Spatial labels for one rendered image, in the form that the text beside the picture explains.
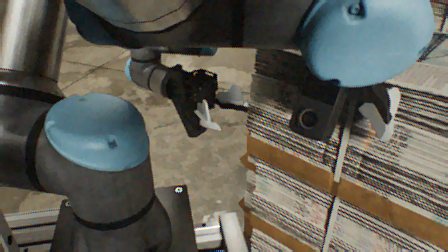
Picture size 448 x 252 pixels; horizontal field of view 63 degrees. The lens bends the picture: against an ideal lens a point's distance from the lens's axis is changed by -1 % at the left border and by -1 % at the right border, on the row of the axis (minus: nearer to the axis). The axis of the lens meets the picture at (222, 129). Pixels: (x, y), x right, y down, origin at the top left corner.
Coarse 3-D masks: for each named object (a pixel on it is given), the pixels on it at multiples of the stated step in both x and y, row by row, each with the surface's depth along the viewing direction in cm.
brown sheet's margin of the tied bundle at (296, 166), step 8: (248, 136) 70; (248, 144) 71; (256, 144) 70; (264, 144) 68; (248, 152) 72; (256, 152) 71; (264, 152) 69; (272, 152) 68; (280, 152) 67; (272, 160) 69; (280, 160) 67; (288, 160) 66; (296, 160) 65; (304, 160) 64; (288, 168) 67; (296, 168) 66; (304, 168) 64; (312, 168) 63; (320, 168) 62; (304, 176) 65; (312, 176) 64
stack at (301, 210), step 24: (264, 168) 75; (264, 192) 79; (288, 192) 74; (312, 192) 69; (264, 216) 81; (288, 216) 76; (312, 216) 73; (336, 216) 69; (360, 216) 64; (264, 240) 86; (312, 240) 75; (336, 240) 70; (360, 240) 67; (384, 240) 63; (408, 240) 60
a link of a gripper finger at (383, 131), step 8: (392, 88) 47; (392, 96) 46; (400, 96) 47; (360, 104) 45; (368, 104) 43; (392, 104) 47; (368, 112) 45; (376, 112) 44; (392, 112) 47; (376, 120) 45; (392, 120) 45; (376, 128) 47; (384, 128) 46; (392, 128) 47; (376, 136) 48; (384, 136) 47
